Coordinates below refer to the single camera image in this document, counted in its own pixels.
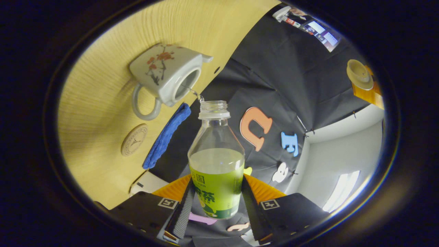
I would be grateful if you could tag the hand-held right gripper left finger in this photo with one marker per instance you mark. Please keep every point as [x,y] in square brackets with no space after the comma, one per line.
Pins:
[183,212]

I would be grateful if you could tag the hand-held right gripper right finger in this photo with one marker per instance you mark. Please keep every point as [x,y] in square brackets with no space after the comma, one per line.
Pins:
[252,212]

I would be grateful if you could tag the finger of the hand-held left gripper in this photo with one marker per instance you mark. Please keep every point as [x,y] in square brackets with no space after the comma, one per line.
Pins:
[369,70]
[370,96]

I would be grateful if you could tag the green label water bottle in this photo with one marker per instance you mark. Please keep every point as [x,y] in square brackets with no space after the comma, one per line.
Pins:
[216,171]

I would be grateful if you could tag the round cork coaster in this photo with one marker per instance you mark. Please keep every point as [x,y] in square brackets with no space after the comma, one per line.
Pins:
[134,140]

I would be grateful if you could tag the white floral teacup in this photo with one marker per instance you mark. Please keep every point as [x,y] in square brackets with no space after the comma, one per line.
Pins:
[161,79]

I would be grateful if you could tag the red label plastic bottle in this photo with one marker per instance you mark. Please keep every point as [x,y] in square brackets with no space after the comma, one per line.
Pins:
[292,22]

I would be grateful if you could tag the white toaster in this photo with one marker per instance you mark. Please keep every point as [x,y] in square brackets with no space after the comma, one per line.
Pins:
[147,183]

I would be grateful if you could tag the computer monitor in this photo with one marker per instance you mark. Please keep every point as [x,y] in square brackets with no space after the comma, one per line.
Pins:
[322,34]

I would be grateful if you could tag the blue folded towel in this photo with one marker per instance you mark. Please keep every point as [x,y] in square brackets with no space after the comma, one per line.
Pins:
[166,137]

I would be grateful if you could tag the ceiling light panel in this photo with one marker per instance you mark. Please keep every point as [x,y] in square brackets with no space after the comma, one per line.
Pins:
[341,192]

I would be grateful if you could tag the black backdrop cloth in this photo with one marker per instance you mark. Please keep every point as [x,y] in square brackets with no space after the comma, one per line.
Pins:
[274,85]

